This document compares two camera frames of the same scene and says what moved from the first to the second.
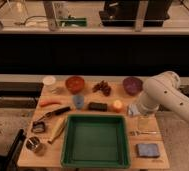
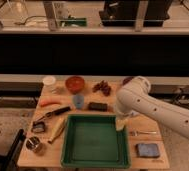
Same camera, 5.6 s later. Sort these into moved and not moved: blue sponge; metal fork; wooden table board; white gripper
Moved: white gripper
Not moved: wooden table board; blue sponge; metal fork
